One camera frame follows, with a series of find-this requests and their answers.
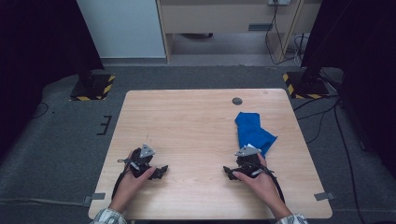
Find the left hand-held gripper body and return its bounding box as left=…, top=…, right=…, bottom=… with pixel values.
left=117, top=143, right=157, bottom=180

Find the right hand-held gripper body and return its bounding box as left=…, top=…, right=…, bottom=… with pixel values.
left=233, top=145, right=275, bottom=178

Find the blue microfibre cloth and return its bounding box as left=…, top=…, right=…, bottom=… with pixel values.
left=234, top=111, right=278, bottom=159

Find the person's left hand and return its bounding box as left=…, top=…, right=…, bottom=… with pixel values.
left=110, top=151, right=157, bottom=208

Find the person's right hand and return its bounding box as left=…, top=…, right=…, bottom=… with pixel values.
left=233, top=153, right=287, bottom=208

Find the grey tape piece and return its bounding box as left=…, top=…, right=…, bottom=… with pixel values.
left=83, top=192, right=107, bottom=205
left=313, top=191, right=337, bottom=202

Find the black yellow striped stand base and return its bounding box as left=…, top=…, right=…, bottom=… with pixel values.
left=282, top=70, right=331, bottom=100
left=69, top=72, right=117, bottom=102

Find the white panel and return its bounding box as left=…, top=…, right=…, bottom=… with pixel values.
left=76, top=0, right=166, bottom=60

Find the black curtain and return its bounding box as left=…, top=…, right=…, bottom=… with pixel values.
left=0, top=0, right=106, bottom=164
left=300, top=0, right=396, bottom=171

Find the beige wooden desk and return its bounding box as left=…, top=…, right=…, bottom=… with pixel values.
left=155, top=0, right=323, bottom=63

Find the left hand-held gripper black cable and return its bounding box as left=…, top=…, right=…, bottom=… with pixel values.
left=111, top=158, right=134, bottom=201

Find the thin black floor cable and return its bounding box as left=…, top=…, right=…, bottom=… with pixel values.
left=31, top=101, right=50, bottom=119

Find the black power cable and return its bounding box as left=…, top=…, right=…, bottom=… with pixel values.
left=264, top=0, right=304, bottom=66

